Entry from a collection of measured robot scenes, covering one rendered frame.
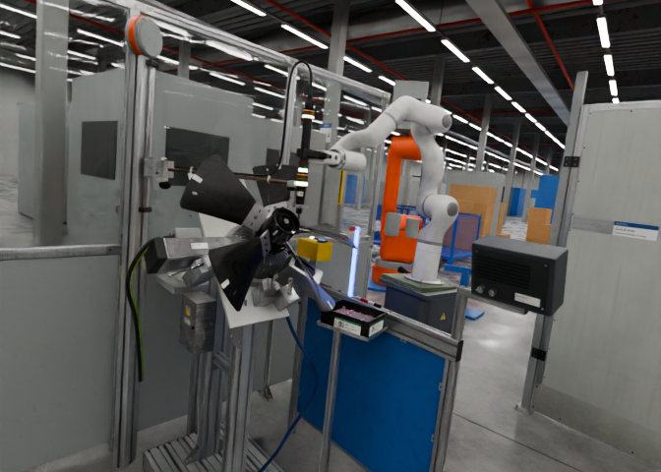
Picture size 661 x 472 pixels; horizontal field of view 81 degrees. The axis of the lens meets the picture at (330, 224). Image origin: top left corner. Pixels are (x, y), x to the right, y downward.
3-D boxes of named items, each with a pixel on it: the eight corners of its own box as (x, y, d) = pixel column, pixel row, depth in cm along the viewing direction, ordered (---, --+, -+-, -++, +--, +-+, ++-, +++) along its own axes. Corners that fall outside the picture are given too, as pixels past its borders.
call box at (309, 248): (296, 257, 203) (297, 237, 202) (311, 256, 210) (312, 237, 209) (316, 265, 191) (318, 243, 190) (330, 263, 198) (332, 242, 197)
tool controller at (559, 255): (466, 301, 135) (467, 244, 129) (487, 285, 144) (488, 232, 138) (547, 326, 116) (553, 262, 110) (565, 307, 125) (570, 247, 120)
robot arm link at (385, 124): (368, 106, 176) (322, 151, 170) (393, 114, 165) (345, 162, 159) (374, 122, 182) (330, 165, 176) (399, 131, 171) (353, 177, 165)
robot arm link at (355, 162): (333, 146, 164) (348, 152, 158) (355, 150, 173) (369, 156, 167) (328, 164, 166) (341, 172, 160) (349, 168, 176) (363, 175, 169)
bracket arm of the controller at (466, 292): (455, 294, 141) (456, 286, 140) (460, 293, 143) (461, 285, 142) (523, 315, 124) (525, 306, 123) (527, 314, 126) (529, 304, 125)
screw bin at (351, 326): (318, 324, 156) (320, 307, 155) (340, 314, 170) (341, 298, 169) (366, 340, 145) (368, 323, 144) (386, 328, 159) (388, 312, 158)
